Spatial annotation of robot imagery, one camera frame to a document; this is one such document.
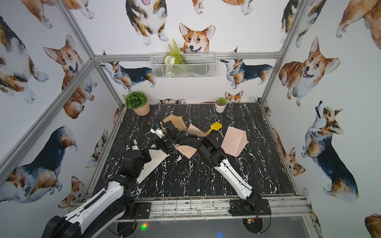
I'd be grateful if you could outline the small plant white pot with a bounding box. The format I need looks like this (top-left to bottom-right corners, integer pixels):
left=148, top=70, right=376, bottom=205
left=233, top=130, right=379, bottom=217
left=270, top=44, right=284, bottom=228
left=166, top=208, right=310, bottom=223
left=214, top=97, right=227, bottom=113

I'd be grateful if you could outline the pink envelope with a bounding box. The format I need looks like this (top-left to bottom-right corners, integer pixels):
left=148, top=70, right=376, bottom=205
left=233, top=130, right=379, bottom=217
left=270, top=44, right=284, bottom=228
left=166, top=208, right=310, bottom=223
left=221, top=127, right=249, bottom=157

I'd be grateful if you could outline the brown kraft envelope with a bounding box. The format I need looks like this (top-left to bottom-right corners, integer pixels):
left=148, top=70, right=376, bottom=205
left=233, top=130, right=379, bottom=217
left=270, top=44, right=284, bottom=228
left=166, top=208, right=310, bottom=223
left=159, top=115, right=188, bottom=132

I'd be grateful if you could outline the white envelope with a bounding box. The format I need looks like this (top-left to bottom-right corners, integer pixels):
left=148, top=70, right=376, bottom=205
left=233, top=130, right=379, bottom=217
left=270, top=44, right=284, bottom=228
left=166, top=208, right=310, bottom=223
left=137, top=149, right=169, bottom=184

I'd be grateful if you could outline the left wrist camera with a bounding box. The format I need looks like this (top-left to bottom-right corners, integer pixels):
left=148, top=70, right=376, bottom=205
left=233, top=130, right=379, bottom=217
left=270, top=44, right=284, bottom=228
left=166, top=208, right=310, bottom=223
left=130, top=140, right=140, bottom=151

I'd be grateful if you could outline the green plant pink pot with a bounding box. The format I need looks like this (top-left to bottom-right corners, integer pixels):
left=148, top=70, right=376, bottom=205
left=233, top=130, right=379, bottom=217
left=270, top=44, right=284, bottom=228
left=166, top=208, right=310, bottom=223
left=125, top=91, right=150, bottom=116

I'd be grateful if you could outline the cream letter paper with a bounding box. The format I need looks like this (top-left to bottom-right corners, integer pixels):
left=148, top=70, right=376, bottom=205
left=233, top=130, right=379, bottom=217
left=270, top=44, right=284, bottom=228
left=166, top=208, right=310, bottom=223
left=175, top=124, right=206, bottom=159

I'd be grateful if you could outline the yellow toy shovel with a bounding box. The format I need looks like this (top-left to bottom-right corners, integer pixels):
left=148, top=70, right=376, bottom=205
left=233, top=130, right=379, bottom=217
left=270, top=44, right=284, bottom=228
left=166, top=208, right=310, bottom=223
left=205, top=122, right=222, bottom=135

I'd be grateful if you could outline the white wire wall basket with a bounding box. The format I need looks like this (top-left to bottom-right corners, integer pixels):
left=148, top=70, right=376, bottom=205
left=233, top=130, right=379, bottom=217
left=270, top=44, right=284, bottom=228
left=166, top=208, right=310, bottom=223
left=150, top=53, right=217, bottom=79

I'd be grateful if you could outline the fern and white flower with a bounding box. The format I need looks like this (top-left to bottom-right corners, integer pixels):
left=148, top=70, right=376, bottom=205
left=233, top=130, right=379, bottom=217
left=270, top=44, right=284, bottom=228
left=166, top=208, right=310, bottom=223
left=164, top=39, right=185, bottom=77

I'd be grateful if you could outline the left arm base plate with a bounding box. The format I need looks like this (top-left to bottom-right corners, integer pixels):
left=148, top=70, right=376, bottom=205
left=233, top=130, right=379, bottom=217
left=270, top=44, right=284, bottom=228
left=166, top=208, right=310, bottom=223
left=126, top=202, right=152, bottom=220

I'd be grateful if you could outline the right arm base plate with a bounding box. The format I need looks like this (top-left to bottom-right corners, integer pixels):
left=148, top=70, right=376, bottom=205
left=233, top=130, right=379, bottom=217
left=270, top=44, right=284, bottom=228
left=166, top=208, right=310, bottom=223
left=229, top=199, right=271, bottom=217

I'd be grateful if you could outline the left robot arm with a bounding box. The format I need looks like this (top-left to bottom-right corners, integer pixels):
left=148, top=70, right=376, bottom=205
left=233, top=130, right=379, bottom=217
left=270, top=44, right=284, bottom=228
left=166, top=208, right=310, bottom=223
left=42, top=148, right=151, bottom=238

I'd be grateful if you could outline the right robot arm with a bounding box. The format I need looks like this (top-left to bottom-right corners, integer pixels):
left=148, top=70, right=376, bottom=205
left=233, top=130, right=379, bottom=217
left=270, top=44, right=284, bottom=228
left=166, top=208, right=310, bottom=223
left=150, top=121, right=263, bottom=216

